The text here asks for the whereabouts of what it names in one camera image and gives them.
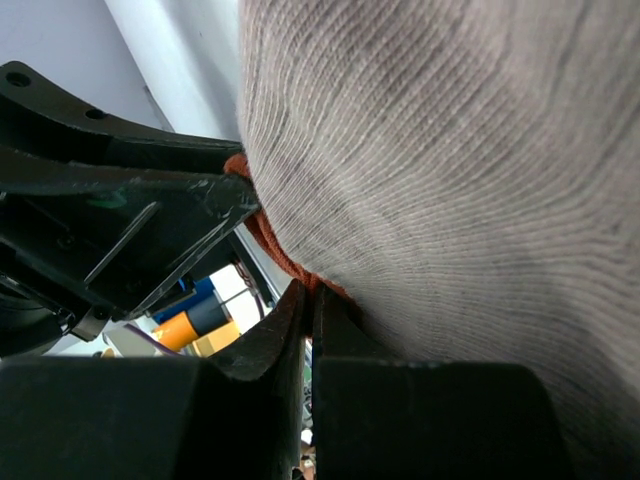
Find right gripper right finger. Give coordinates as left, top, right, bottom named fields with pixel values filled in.
left=312, top=287, right=400, bottom=479

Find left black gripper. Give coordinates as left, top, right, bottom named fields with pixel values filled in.
left=1, top=61, right=258, bottom=357

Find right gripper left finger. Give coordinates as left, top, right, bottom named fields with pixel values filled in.
left=211, top=280, right=307, bottom=479

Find grey sock red stripes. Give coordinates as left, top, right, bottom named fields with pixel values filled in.
left=239, top=1, right=639, bottom=479

